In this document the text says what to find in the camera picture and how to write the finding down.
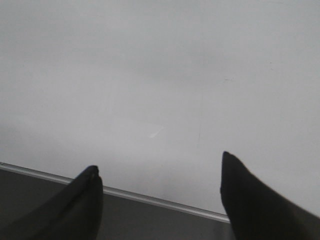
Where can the white whiteboard with aluminium frame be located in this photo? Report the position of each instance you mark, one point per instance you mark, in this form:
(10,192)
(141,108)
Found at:
(154,91)

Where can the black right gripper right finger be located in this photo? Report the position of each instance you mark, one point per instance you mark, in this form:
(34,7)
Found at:
(257,212)

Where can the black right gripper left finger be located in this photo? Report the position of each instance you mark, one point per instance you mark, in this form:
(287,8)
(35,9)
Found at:
(74,213)

